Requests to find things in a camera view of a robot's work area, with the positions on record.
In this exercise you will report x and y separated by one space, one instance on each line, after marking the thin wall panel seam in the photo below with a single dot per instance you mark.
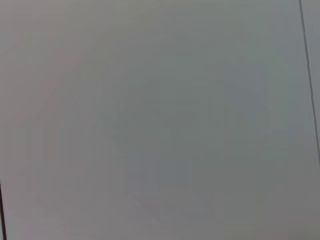
310 82

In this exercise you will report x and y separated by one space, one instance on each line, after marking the dark wall panel gap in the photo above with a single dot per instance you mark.
2 215

